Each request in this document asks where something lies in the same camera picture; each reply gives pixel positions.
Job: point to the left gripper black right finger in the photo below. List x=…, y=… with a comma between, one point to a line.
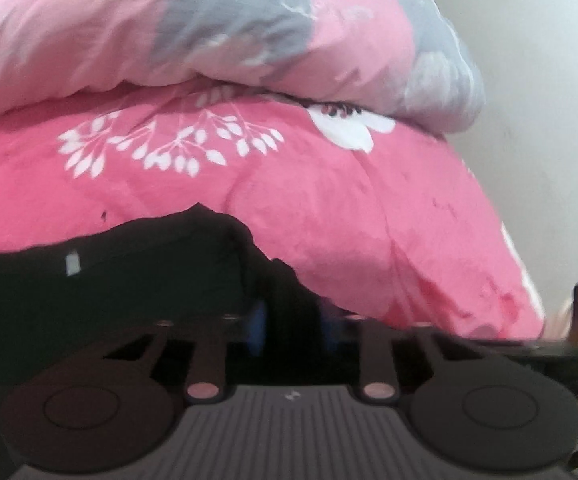
x=469, y=404

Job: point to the pink and grey quilt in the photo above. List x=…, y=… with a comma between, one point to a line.
x=398, y=58

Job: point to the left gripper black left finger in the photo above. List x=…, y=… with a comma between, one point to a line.
x=118, y=398

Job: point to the black printed t-shirt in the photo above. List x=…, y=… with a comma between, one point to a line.
x=56, y=300

